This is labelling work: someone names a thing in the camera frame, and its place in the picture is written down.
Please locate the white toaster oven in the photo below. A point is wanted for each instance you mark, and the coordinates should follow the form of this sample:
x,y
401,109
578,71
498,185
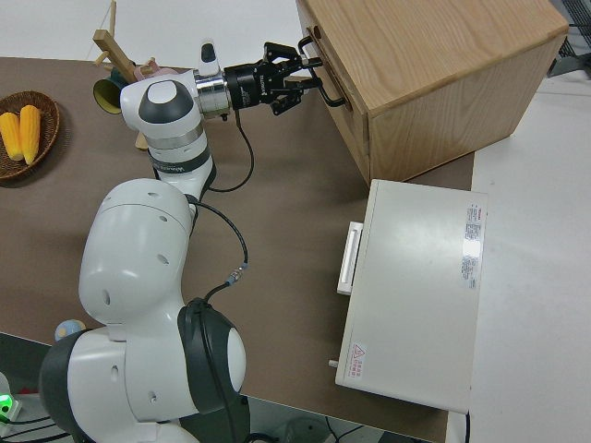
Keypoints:
x,y
415,286

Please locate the pink mug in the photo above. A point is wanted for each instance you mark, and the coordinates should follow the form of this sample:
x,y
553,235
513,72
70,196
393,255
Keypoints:
x,y
161,73

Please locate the brown table mat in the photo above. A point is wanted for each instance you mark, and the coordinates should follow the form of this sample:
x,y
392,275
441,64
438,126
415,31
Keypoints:
x,y
295,207

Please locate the wooden mug rack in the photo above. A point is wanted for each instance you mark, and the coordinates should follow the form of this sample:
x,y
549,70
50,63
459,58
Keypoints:
x,y
113,51

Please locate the light wooden drawer cabinet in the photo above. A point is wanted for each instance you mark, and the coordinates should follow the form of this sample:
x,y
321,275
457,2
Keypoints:
x,y
438,60

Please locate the short yellow corn cob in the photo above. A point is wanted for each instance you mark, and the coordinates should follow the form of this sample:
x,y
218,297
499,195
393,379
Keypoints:
x,y
10,136

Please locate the long yellow corn cob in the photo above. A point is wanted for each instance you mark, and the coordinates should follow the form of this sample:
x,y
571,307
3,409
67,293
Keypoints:
x,y
30,134

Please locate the brown wicker basket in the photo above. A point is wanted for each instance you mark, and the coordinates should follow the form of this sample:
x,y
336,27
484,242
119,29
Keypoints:
x,y
46,124

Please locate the black metal frame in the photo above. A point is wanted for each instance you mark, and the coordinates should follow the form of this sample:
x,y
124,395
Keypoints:
x,y
577,46

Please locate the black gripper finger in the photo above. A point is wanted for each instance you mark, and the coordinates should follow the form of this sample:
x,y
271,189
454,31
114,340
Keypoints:
x,y
288,57
291,94

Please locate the dark blue mug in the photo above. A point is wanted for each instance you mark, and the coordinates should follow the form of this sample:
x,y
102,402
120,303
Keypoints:
x,y
106,94

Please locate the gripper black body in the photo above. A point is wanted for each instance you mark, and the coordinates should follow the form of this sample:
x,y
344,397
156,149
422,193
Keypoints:
x,y
251,85

